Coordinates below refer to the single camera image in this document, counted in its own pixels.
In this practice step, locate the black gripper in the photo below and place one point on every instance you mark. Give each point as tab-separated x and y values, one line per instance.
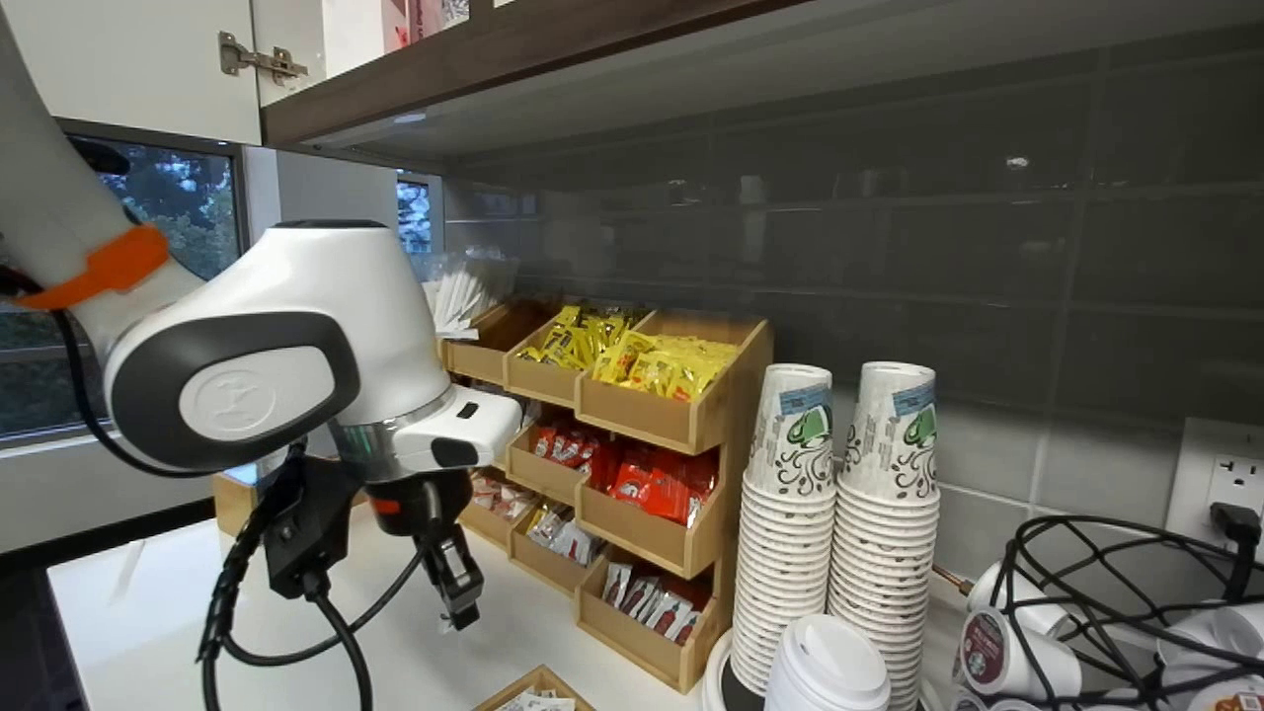
428	517

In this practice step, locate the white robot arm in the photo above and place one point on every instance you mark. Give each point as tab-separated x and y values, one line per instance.
315	347

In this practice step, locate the wooden sachet organizer rack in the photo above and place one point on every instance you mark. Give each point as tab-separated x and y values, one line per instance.
644	585

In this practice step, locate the small wooden box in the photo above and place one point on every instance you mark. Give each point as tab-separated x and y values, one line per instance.
537	691

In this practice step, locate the white stir sticks bundle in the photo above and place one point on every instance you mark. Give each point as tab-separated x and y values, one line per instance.
454	303

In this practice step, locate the yellow sachets pile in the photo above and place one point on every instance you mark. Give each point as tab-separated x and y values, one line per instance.
618	355

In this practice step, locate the red sachets pile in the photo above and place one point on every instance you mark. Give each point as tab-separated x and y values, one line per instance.
653	481

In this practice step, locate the left paper cup stack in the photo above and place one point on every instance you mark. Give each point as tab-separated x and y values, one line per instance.
789	517

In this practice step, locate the paper cup stack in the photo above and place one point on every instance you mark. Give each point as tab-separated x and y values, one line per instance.
789	517
886	518

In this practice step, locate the white cup lid stack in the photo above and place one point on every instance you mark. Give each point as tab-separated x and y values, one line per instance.
826	667

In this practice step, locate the right paper cup stack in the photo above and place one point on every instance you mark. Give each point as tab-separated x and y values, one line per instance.
886	518

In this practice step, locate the white cabinet door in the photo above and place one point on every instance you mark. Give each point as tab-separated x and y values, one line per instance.
198	69

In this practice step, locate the wooden upper shelf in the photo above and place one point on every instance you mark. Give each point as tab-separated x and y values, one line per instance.
551	69

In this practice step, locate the coffee pod with red label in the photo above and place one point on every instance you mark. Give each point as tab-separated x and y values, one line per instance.
1009	658

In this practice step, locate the black power plug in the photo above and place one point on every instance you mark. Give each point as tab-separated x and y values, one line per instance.
1242	529

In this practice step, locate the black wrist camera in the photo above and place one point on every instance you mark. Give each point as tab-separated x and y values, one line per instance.
308	529

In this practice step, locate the black wire basket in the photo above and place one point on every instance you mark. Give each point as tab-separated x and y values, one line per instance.
1139	608

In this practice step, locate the white wall outlet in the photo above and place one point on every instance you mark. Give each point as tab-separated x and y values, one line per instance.
1215	463

